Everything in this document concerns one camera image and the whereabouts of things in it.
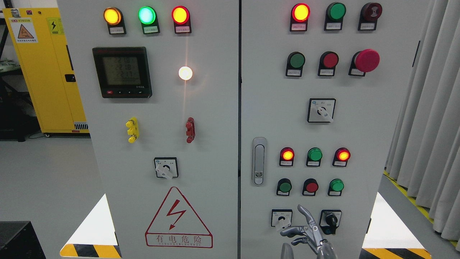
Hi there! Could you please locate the silver robotic hand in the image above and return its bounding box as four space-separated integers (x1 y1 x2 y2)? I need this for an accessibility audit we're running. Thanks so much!
280 204 337 259

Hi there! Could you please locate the green push button lower right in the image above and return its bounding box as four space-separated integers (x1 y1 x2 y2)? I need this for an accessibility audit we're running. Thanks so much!
327 178 344 196

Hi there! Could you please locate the red push button lower row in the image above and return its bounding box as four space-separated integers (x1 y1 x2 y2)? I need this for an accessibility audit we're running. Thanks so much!
302 178 319 196

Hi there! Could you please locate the red push button row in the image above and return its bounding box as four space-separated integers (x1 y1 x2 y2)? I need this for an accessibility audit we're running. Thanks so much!
317 51 339 77
302 178 319 196

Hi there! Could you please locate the green start push button left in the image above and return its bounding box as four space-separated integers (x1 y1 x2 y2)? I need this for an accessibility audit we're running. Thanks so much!
276 178 292 196

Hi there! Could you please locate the red push button upper row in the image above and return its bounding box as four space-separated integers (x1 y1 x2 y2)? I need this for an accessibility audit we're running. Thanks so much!
317 51 339 77

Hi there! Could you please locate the green push button upper row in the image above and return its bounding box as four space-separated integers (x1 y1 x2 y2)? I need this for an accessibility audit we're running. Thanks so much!
285 51 305 77

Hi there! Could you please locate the red emergency stop mushroom button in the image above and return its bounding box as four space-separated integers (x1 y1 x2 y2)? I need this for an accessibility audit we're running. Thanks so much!
348 49 381 77

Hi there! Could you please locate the green indicator lamp lower middle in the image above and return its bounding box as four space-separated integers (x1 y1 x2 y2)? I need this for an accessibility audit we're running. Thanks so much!
306 147 323 167

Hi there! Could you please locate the green indicator lamp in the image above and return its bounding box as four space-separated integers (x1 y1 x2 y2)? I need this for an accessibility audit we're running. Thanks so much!
324 2 346 31
138 6 160 35
306 147 323 167

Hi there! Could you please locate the red indicator lamp lower right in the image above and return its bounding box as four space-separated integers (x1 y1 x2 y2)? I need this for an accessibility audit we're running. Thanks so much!
332 147 351 167

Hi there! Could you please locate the red indicator lamp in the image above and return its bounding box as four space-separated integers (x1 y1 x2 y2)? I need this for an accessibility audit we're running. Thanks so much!
332 147 351 167
290 3 311 32
171 5 191 34
279 146 295 167

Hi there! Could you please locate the red indicator lamp lower left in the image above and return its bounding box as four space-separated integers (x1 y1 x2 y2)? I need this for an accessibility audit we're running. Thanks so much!
279 146 295 167

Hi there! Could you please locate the grey curtain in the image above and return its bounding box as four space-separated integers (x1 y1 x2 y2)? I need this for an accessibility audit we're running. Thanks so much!
386 0 460 241

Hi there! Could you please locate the red electric danger warning sticker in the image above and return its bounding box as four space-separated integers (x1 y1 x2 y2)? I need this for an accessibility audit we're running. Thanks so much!
145 186 213 249

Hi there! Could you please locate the grey right cabinet door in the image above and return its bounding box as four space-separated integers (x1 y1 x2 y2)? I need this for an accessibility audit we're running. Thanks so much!
240 0 431 259

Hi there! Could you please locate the grey cabinet door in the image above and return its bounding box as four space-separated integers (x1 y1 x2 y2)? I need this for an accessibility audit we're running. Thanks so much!
57 0 239 259
240 0 431 259

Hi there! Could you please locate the red terminal connector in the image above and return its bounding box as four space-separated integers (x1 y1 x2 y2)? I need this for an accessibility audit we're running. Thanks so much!
185 117 196 143

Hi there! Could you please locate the yellow terminal connector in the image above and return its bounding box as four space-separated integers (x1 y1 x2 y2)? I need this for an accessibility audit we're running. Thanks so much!
125 117 139 143

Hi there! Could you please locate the white indicator lamp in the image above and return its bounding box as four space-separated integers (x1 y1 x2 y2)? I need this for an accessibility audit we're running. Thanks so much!
178 66 193 81

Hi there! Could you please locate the grey left cabinet door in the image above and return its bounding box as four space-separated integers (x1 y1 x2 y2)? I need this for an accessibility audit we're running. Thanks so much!
57 0 239 259

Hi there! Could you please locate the green indicator lamp top right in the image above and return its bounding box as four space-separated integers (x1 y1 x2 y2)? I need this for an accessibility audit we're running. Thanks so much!
324 2 346 31

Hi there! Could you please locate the red indicator lamp top right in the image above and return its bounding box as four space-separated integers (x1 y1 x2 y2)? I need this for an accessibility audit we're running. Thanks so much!
290 3 311 32

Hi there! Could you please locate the dark red buzzer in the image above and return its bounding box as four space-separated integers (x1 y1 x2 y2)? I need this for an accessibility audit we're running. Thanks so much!
358 2 382 31

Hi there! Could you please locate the black digital power meter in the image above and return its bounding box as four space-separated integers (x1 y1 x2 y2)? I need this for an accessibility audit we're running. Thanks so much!
92 46 152 98

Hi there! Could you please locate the red indicator lamp top left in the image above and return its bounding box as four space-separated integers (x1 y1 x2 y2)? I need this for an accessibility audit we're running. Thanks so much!
171 5 191 34

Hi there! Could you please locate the green indicator lamp top left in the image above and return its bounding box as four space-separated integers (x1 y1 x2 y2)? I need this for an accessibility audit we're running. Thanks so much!
138 6 160 35

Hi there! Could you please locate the black box bottom left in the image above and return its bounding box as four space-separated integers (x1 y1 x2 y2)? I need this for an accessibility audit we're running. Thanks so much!
0 221 46 259

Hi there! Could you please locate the orange indicator lamp top left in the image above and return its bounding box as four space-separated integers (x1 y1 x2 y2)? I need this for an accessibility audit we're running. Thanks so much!
103 7 126 35

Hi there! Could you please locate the yellow safety storage cabinet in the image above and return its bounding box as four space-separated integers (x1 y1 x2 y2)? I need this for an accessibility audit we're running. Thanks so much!
3 7 89 135

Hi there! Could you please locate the black knob selector switch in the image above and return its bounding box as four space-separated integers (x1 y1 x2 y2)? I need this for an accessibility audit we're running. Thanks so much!
319 209 342 235

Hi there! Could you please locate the lower white rotary selector switch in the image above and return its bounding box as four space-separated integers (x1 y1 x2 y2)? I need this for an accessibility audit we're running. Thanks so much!
271 209 293 231

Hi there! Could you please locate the silver cabinet door handle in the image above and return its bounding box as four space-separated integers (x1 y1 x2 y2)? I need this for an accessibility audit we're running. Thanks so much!
252 137 267 186

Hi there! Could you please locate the upper right rotary selector switch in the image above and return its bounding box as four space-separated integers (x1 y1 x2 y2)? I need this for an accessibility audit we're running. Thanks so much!
307 98 336 123

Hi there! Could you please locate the left door rotary selector switch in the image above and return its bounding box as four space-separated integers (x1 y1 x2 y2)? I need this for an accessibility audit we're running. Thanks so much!
154 157 179 179

